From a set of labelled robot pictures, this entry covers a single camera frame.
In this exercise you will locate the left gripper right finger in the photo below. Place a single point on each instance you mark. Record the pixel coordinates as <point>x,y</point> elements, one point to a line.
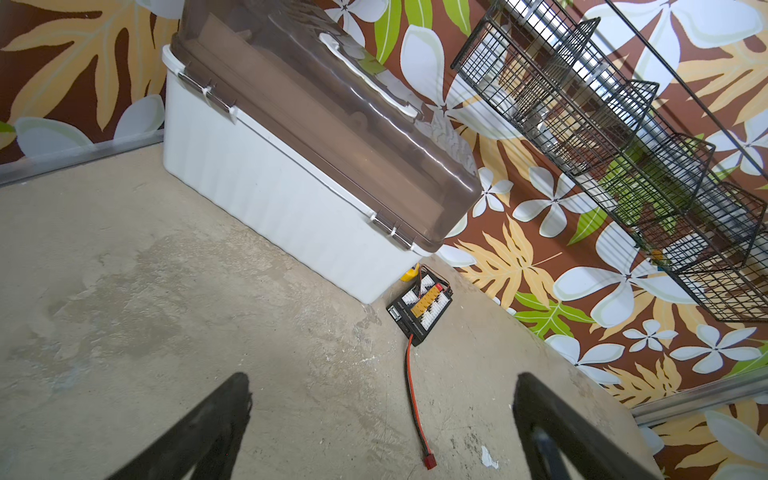
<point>554,435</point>

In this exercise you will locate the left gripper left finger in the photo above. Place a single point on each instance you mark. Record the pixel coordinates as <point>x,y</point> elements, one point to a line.
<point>204,444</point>

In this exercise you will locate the black charger board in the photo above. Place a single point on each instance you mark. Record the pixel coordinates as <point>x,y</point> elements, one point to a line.
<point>417,310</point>

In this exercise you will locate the small yellow connector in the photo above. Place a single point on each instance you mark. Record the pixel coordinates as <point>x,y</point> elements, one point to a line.
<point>411,273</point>

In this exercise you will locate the white box brown lid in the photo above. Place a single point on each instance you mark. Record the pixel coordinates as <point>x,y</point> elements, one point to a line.
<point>283,120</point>

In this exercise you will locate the black wire basket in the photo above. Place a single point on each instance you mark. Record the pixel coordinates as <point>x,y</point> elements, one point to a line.
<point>543,74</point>

